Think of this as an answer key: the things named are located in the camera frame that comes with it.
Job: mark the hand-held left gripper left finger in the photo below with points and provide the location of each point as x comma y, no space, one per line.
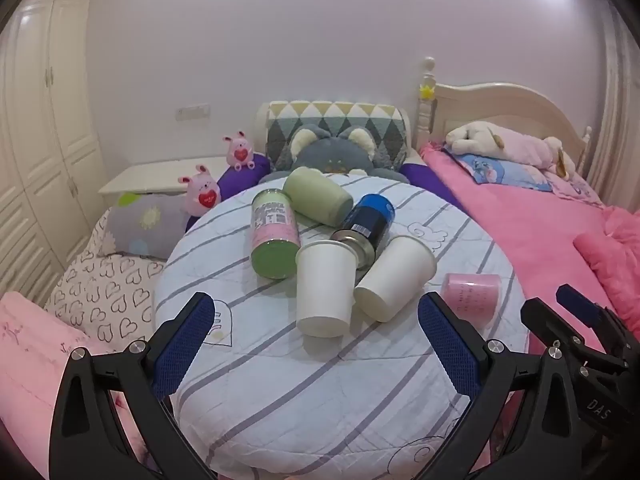
182,345

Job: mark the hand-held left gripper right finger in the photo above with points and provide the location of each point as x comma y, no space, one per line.
447,345

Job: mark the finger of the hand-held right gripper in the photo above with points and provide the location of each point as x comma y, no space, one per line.
545,322
580,305

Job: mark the pink cup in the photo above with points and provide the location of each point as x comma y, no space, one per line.
470,295

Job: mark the white paper cup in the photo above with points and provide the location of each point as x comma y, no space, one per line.
395,275
322,290

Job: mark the light green cup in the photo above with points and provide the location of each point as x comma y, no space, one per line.
315,195

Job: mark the pink fluffy blanket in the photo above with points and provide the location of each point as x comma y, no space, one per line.
615,260

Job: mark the heart print blanket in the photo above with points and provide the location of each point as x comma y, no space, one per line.
110,295

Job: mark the pink bed sheet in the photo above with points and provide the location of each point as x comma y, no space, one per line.
520,230

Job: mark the grey flower pillow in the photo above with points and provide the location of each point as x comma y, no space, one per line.
145,225

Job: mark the blue and black can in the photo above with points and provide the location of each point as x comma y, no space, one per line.
367,220

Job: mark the green pink labelled can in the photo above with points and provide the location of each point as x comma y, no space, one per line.
272,225

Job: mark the pink pig plush front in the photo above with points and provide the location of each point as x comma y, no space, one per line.
202,195

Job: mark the pink pig plush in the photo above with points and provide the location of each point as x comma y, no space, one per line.
202,195
239,152

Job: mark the light pink blanket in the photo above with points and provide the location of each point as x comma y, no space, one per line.
30,360

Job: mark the blue cartoon pillow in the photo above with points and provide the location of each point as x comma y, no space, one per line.
495,167

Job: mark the white bedside table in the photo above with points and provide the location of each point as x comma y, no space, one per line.
160,172

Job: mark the white and pink plush dog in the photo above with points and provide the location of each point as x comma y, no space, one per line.
510,145

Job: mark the cream curtain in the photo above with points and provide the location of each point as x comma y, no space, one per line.
620,135

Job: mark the pink pig plush back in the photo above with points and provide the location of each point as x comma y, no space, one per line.
239,152

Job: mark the cream bed headboard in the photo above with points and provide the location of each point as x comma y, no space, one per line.
500,102

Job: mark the grey cat plush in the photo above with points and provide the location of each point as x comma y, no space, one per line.
330,155

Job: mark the diamond pattern pillow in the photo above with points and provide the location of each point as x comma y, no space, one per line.
350,115

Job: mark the cream wardrobe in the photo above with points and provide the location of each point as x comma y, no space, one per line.
40,135

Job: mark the yellow star ornament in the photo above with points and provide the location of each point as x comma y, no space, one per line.
426,92

